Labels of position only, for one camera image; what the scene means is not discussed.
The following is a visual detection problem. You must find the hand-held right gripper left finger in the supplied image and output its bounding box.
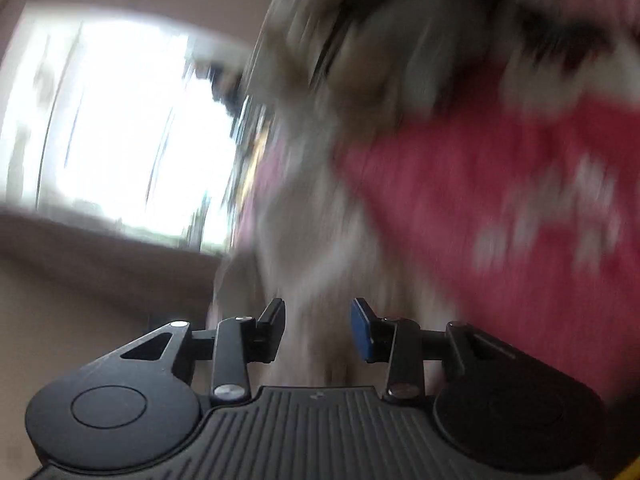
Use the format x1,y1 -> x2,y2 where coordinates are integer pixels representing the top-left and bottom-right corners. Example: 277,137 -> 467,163
120,298 -> 287,406

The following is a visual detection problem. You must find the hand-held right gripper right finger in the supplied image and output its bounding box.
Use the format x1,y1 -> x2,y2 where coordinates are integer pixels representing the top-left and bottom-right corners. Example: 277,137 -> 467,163
351,297 -> 521,403

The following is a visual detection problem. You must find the beige houndstooth knit sweater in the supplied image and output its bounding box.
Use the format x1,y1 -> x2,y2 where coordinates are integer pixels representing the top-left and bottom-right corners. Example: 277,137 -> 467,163
207,0 -> 481,386

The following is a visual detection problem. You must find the brown curtain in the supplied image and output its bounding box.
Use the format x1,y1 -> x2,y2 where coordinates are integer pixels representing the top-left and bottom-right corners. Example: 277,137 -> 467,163
0,207 -> 226,311

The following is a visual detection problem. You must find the pink printed blanket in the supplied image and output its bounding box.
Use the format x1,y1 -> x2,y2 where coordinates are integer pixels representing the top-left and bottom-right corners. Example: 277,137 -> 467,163
235,55 -> 640,411

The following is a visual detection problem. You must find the bright window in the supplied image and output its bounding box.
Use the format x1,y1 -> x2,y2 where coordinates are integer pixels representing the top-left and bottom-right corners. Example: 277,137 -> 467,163
10,5 -> 251,256

